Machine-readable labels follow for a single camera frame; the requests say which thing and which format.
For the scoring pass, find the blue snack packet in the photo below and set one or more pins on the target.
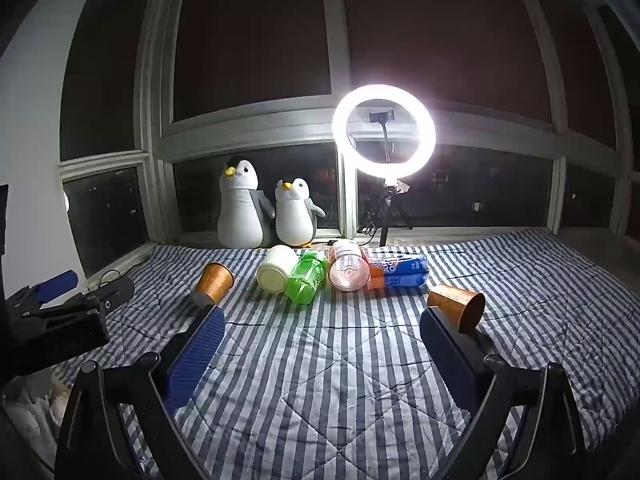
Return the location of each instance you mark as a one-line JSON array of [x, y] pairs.
[[400, 271]]

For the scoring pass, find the pink plastic bottle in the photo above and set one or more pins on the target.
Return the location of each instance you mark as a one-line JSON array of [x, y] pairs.
[[349, 267]]

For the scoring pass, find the large penguin plush toy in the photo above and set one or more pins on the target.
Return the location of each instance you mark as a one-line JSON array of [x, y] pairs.
[[242, 210]]

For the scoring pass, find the white window frame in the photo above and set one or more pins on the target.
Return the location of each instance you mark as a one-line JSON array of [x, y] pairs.
[[250, 125]]

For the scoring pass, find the black phone holder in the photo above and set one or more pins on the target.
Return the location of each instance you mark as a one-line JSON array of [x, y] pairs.
[[382, 117]]

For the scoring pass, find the black tripod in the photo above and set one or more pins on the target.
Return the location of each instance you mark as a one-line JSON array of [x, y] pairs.
[[385, 215]]

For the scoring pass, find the blue striped blanket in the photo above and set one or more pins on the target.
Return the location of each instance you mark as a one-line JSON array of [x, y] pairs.
[[330, 375]]

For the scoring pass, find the orange paper cup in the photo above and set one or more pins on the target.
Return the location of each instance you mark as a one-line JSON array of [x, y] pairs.
[[455, 305], [214, 282]]

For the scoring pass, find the white plastic cup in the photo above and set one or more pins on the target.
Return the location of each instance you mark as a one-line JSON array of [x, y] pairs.
[[276, 270]]

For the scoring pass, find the green plastic bottle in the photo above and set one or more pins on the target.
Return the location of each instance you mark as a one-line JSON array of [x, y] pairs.
[[306, 280]]

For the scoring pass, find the small penguin plush toy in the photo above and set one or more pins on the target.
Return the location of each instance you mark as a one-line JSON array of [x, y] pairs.
[[296, 215]]

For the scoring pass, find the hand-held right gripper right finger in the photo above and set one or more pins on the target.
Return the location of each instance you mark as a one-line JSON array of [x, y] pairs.
[[450, 355]]

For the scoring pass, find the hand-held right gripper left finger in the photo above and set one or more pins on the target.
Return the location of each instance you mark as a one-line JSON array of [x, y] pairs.
[[192, 357]]

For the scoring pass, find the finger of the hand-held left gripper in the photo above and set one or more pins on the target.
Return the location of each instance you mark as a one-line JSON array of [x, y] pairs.
[[57, 284], [112, 292]]

